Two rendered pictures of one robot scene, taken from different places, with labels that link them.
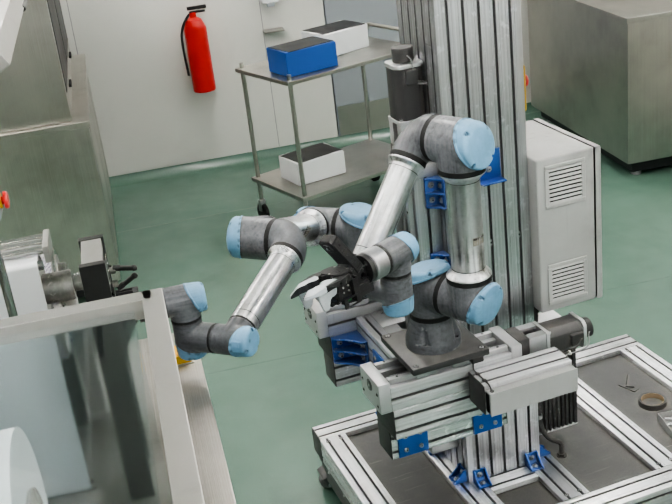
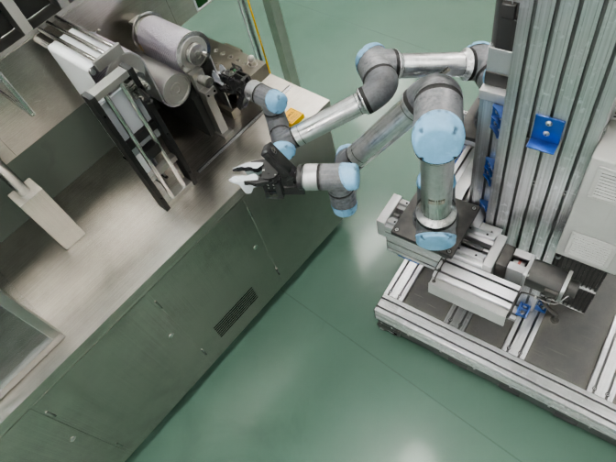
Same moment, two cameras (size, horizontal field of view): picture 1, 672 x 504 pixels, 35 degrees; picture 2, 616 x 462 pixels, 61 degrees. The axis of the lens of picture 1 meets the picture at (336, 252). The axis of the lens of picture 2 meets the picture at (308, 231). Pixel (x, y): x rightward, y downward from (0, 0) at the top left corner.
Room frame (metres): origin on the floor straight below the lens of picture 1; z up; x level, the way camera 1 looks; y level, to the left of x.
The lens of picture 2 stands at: (1.79, -0.94, 2.33)
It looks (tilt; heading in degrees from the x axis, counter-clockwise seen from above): 55 degrees down; 67
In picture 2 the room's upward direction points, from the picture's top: 19 degrees counter-clockwise
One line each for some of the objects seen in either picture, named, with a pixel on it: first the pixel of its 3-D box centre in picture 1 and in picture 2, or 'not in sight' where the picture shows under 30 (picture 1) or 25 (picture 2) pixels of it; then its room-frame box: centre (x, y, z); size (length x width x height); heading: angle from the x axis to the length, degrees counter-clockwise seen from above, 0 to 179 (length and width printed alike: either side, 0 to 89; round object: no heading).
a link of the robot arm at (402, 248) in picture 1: (394, 253); (338, 177); (2.27, -0.13, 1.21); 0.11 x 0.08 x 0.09; 133
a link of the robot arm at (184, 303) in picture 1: (183, 300); (270, 99); (2.39, 0.39, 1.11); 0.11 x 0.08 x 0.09; 100
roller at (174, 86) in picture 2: not in sight; (155, 78); (2.14, 0.75, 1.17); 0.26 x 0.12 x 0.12; 100
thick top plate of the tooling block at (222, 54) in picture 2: not in sight; (221, 64); (2.43, 0.84, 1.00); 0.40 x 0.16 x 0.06; 100
